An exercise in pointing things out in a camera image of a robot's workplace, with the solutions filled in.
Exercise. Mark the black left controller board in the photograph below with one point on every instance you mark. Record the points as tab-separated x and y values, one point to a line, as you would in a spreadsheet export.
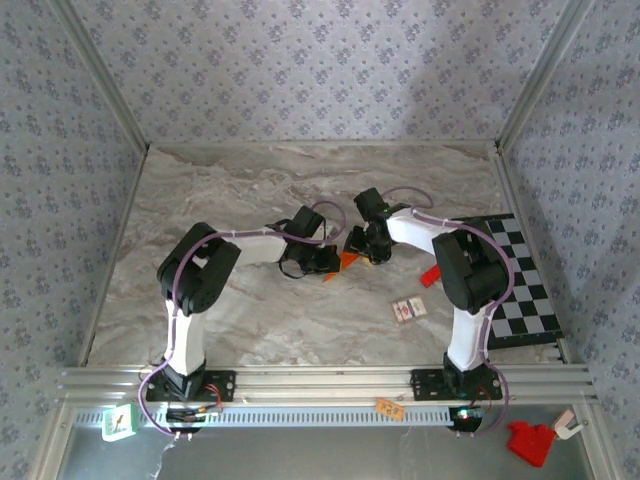
185	415

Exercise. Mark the black right controller board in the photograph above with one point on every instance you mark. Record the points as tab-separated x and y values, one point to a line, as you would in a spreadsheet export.
465	416

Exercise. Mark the orange paper sheet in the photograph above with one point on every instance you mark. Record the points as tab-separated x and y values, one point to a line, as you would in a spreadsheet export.
347	260

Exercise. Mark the small red block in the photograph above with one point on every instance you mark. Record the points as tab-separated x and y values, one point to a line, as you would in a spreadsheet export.
429	277

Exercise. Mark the aluminium frame post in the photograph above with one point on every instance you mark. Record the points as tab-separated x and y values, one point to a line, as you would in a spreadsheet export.
540	75
103	75

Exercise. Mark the grey metal shelf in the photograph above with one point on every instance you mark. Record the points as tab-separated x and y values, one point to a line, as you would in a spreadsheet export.
325	455

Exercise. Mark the orange paper tag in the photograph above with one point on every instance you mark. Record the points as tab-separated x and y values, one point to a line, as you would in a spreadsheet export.
390	409

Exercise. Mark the black controller board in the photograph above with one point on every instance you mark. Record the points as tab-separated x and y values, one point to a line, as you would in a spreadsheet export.
465	416
185	415

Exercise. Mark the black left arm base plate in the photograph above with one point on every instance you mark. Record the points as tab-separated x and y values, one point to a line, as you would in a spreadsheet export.
222	385

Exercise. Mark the aluminium table back rail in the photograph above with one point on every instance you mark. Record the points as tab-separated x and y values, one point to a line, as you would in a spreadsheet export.
325	144

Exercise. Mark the small printed card box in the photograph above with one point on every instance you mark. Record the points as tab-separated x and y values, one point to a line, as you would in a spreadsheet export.
409	310

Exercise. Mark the aluminium frame leg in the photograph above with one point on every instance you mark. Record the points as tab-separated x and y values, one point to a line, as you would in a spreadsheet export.
50	445
605	445

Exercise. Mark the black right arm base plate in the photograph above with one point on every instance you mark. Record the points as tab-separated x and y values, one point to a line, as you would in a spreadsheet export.
425	385

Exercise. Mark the red plastic part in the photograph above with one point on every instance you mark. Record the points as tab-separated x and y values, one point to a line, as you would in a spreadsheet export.
530	442

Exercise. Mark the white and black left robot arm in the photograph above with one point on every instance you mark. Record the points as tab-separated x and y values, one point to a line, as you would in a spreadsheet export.
187	340

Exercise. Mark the aluminium table side rail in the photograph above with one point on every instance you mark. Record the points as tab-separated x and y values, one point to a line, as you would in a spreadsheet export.
116	250
510	185

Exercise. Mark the black and grey checkerboard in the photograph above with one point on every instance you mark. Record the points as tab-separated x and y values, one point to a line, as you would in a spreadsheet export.
535	300

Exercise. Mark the white and pink clip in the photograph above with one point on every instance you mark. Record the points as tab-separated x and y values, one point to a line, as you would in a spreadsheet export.
565	425

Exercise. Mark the aluminium mounting rail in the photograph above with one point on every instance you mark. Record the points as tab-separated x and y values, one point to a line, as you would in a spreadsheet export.
325	382

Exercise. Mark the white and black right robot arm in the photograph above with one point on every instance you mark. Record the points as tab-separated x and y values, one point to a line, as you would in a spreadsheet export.
467	345

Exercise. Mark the green and white cube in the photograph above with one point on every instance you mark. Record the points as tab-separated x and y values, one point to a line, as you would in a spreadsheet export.
119	422

